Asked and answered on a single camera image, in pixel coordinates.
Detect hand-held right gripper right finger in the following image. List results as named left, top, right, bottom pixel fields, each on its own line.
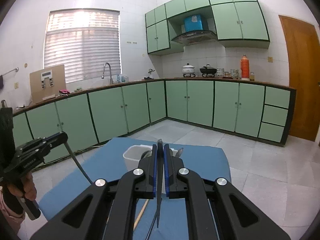
left=163, top=143, right=292, bottom=240

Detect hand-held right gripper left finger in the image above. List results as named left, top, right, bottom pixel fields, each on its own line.
left=30, top=144, right=158, bottom=240

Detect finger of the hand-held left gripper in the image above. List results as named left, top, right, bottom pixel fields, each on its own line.
left=15, top=132, right=68, bottom=153
left=19, top=138, right=67, bottom=159

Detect white divided utensil holder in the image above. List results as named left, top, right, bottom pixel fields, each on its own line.
left=123, top=144, right=185, bottom=195

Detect thick grey chopstick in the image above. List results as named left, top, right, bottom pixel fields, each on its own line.
left=64, top=140, right=94, bottom=184

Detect dark blue chopstick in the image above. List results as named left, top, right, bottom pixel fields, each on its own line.
left=146, top=220, right=157, bottom=240
left=155, top=139, right=164, bottom=228

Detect bamboo chopstick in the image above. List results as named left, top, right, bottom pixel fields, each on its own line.
left=133, top=200, right=149, bottom=230

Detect person's left forearm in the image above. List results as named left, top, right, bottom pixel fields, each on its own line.
left=0, top=190, right=25, bottom=234

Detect person's left hand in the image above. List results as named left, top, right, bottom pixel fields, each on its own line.
left=2, top=174, right=38, bottom=217

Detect blue felt table cover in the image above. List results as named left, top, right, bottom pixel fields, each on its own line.
left=37, top=137, right=232, bottom=240

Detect brown cardboard board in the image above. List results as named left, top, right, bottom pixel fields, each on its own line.
left=29, top=64, right=66, bottom=104

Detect green base cabinets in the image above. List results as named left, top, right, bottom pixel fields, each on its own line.
left=11, top=77, right=297, bottom=164

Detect metal kitchen faucet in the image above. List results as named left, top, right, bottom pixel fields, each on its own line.
left=101, top=62, right=113, bottom=85

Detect white window blinds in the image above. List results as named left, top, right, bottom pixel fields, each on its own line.
left=44, top=9, right=123, bottom=84

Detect black wok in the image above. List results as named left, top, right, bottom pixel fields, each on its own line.
left=199, top=65, right=217, bottom=77

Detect orange thermos flask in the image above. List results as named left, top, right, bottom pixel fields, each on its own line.
left=240, top=54, right=250, bottom=81

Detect black range hood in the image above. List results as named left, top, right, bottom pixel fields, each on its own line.
left=171, top=30, right=217, bottom=46

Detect blue box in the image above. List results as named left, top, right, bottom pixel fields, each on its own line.
left=184, top=14, right=204, bottom=33

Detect wooden door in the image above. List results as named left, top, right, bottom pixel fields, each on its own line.
left=278, top=15, right=319, bottom=142

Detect wall towel rail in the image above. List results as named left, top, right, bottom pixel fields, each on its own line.
left=0, top=67, right=19, bottom=77

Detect green wall cabinets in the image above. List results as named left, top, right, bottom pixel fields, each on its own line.
left=145, top=0, right=270, bottom=55

